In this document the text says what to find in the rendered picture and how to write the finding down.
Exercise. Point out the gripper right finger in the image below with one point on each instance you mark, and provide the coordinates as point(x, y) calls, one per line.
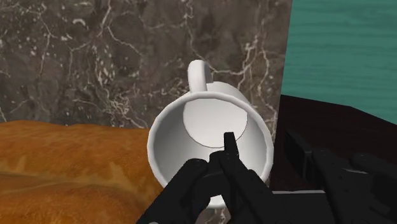
point(347, 186)

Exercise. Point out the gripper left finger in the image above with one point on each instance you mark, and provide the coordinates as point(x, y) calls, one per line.
point(235, 180)

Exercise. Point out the golden brown bread loaf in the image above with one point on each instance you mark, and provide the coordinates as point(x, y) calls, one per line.
point(71, 173)

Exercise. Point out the white mug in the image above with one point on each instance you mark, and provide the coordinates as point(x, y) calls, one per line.
point(198, 124)

